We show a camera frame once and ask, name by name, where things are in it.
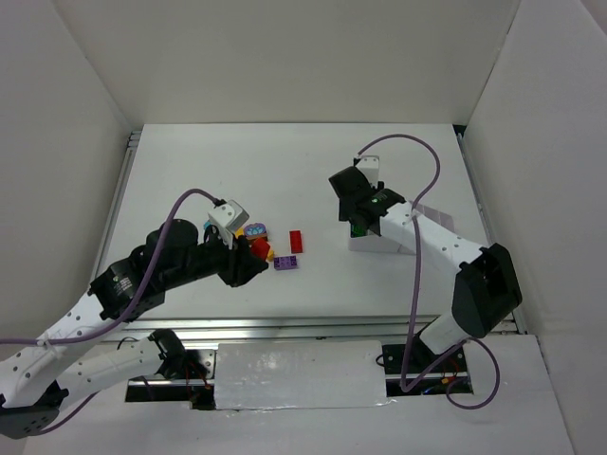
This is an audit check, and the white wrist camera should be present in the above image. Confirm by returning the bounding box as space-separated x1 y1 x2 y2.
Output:
354 155 379 188
208 200 249 250

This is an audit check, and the aluminium table rail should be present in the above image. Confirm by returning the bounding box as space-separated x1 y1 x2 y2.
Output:
108 315 518 343

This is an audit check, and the small green square lego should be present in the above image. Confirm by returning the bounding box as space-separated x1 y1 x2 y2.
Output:
350 225 369 238

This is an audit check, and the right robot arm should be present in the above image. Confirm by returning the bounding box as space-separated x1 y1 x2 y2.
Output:
329 166 523 362

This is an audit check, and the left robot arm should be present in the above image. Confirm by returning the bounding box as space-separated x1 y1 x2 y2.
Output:
1 220 268 440

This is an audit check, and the lilac rectangular lego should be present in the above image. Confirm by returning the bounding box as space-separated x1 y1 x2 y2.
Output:
273 255 299 271

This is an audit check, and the red curved lego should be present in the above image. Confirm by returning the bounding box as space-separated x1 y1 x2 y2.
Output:
250 237 271 261

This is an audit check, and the red rectangular lego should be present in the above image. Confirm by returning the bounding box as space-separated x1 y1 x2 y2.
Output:
289 230 304 254

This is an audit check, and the purple cable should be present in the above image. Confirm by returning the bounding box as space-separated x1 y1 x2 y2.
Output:
0 188 224 437
353 134 502 409

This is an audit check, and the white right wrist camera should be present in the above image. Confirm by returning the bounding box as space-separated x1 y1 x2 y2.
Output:
354 155 379 188

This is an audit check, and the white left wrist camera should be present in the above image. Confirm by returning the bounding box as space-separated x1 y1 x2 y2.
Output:
208 200 249 250

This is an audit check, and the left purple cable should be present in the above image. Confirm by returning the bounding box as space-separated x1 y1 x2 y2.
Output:
0 188 224 437

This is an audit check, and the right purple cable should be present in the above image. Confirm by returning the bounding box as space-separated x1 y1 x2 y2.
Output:
353 134 502 409

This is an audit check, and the white foil-taped panel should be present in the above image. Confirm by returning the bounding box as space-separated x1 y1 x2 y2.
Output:
214 340 388 410

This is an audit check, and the white compartment organizer tray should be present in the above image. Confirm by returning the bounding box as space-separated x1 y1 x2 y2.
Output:
347 204 455 255

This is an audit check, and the purple flower lego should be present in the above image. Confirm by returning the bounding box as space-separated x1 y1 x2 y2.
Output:
243 223 267 243

